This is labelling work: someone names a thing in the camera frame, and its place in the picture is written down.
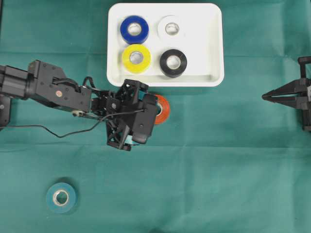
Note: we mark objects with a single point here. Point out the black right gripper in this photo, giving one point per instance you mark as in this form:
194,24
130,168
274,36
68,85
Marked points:
300,86

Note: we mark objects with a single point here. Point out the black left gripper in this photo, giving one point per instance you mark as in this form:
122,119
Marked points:
119,110

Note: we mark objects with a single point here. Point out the red tape roll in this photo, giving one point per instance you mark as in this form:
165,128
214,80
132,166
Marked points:
164,110

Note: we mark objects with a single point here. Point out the yellow tape roll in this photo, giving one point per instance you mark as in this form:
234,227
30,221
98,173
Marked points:
136,58

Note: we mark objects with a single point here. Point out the black tape roll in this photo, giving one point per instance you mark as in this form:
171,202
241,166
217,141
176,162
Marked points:
173,63

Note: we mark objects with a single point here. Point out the blue tape roll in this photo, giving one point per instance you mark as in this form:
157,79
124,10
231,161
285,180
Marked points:
134,30

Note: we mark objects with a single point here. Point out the white tape roll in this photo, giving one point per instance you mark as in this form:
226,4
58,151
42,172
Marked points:
171,28

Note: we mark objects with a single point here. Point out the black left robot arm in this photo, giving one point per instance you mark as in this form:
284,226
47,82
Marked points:
48,85

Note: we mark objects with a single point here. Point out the white rectangular plastic case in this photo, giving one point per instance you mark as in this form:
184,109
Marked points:
202,44

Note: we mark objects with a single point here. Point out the teal tape roll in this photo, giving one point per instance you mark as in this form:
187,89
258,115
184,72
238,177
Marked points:
61,198

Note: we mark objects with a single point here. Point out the green table cloth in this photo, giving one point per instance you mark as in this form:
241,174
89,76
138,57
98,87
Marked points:
225,161

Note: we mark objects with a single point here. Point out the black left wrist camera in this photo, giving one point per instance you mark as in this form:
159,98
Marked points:
145,119

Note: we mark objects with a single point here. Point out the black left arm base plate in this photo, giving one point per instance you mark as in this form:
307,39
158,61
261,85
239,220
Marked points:
5,111

